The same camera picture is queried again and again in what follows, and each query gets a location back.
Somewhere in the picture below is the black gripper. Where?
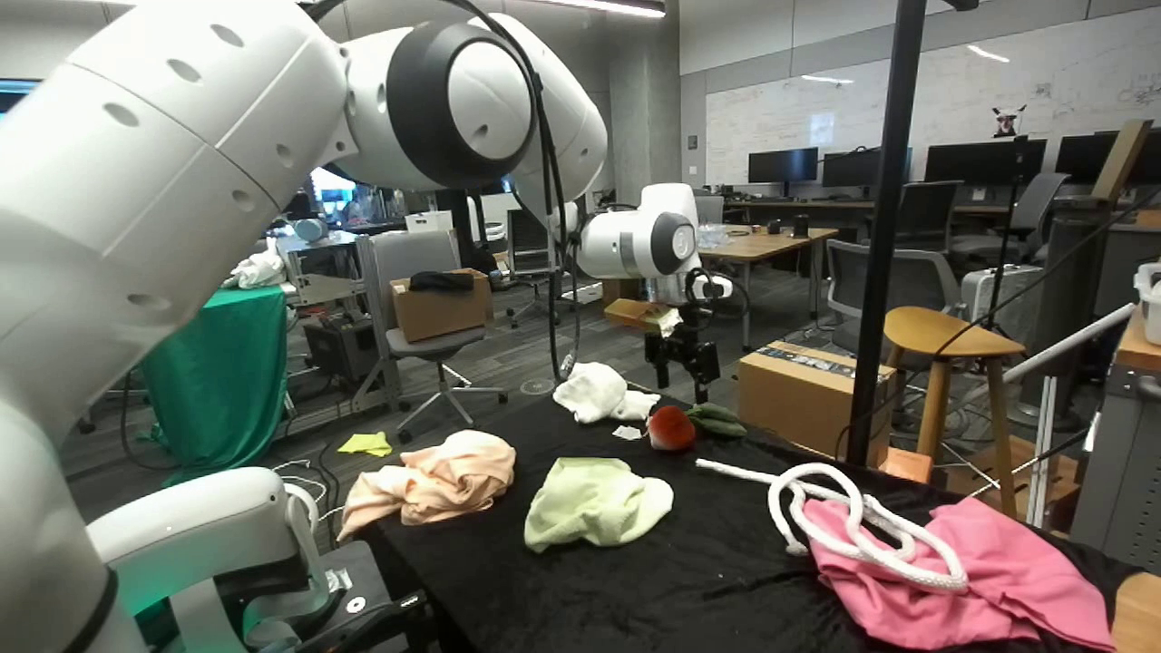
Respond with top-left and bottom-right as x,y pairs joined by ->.
642,302 -> 726,410

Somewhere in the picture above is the red ball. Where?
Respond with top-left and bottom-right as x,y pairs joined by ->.
644,401 -> 701,458

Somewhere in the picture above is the white cloth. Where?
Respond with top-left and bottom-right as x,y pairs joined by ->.
552,359 -> 665,427

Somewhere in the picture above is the cardboard box with black strip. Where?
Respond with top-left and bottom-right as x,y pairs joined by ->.
732,339 -> 899,463

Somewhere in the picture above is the pale yellow cloth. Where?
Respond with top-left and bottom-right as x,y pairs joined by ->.
518,453 -> 678,554

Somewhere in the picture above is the wooden desk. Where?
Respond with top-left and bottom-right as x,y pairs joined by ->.
692,220 -> 840,351

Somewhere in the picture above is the black velvet tablecloth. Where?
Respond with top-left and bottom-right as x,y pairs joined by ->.
359,391 -> 1161,653

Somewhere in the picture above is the orange flat board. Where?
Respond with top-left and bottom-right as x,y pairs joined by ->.
874,443 -> 935,489

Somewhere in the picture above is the open brown cardboard box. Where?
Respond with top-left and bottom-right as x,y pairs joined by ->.
389,273 -> 493,349

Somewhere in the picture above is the black pouch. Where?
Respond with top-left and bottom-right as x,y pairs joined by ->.
405,270 -> 477,294

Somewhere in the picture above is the wooden stool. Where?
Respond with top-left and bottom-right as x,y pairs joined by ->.
880,306 -> 1031,520

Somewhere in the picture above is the peach cloth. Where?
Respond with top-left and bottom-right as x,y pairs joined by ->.
333,427 -> 522,543

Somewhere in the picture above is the dark office chair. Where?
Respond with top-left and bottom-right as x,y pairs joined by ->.
828,179 -> 966,320

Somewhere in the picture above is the black vertical pole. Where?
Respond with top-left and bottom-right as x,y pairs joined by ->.
840,0 -> 933,480

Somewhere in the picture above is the grey office chair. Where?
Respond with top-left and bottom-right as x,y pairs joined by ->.
353,225 -> 509,443

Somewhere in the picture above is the yellow rag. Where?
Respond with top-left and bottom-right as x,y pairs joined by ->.
333,427 -> 399,463

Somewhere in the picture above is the wide black computer monitor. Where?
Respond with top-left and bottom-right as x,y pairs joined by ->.
922,138 -> 1047,191

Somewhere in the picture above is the pink cloth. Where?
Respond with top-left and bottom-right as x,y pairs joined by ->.
793,489 -> 1118,653

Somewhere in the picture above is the silver metal pole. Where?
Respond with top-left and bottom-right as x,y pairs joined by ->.
996,302 -> 1144,389

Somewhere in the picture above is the wooden top workbench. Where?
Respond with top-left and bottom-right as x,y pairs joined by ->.
1067,320 -> 1161,572

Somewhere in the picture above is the green draped cloth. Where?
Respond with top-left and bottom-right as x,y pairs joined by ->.
136,284 -> 295,470

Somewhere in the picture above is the leaning wooden board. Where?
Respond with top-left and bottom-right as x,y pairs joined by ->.
1089,117 -> 1153,202

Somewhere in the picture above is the light wooden table board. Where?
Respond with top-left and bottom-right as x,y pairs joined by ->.
1107,570 -> 1161,653

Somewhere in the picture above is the white table frame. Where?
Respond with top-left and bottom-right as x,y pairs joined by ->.
1023,375 -> 1062,530

